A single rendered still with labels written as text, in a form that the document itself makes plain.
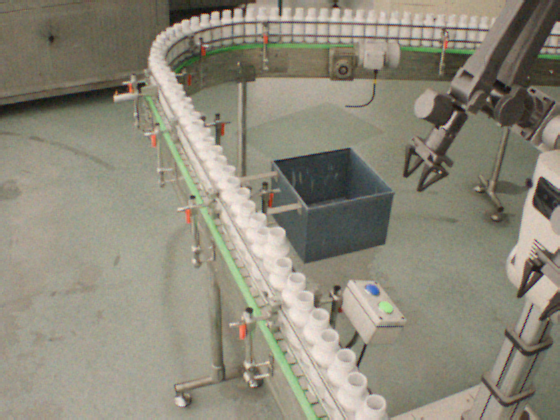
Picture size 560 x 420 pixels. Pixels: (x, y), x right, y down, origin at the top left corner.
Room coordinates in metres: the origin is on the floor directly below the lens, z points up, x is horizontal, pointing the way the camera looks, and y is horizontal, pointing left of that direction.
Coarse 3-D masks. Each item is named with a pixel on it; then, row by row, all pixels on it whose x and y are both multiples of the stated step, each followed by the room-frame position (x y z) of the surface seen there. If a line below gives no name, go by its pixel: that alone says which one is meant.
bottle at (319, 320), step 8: (312, 312) 0.87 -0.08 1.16; (320, 312) 0.88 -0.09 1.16; (312, 320) 0.85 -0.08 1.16; (320, 320) 0.88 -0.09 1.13; (328, 320) 0.86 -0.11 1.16; (304, 328) 0.87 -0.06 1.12; (312, 328) 0.85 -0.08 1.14; (320, 328) 0.84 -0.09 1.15; (328, 328) 0.86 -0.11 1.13; (304, 336) 0.85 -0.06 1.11; (312, 336) 0.84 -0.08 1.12; (312, 344) 0.84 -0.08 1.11; (304, 352) 0.85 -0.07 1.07; (304, 360) 0.85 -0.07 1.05
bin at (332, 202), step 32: (288, 160) 1.84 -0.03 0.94; (320, 160) 1.89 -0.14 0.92; (352, 160) 1.91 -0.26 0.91; (288, 192) 1.67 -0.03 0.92; (320, 192) 1.89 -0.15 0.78; (352, 192) 1.89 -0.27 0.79; (384, 192) 1.64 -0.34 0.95; (288, 224) 1.66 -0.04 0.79; (320, 224) 1.55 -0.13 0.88; (352, 224) 1.60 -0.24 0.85; (384, 224) 1.65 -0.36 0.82; (320, 256) 1.56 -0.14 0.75
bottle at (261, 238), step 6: (258, 228) 1.14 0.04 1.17; (264, 228) 1.14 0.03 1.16; (270, 228) 1.14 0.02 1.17; (258, 234) 1.12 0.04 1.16; (264, 234) 1.14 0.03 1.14; (258, 240) 1.12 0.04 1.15; (264, 240) 1.11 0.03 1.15; (252, 246) 1.13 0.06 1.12; (258, 246) 1.11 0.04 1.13; (252, 252) 1.11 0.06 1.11; (258, 252) 1.10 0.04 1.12; (258, 258) 1.10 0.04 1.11; (252, 264) 1.11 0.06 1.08; (252, 270) 1.11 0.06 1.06; (258, 276) 1.10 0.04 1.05; (252, 282) 1.11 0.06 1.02; (258, 282) 1.10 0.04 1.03
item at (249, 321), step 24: (144, 72) 2.19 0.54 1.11; (216, 120) 1.83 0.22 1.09; (216, 144) 1.83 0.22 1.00; (216, 192) 1.35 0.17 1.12; (264, 192) 1.41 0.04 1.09; (192, 216) 1.33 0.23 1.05; (216, 216) 1.35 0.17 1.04; (192, 240) 1.34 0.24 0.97; (312, 288) 0.99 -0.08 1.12; (336, 288) 1.00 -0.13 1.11; (336, 312) 1.00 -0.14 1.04; (240, 336) 0.92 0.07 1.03
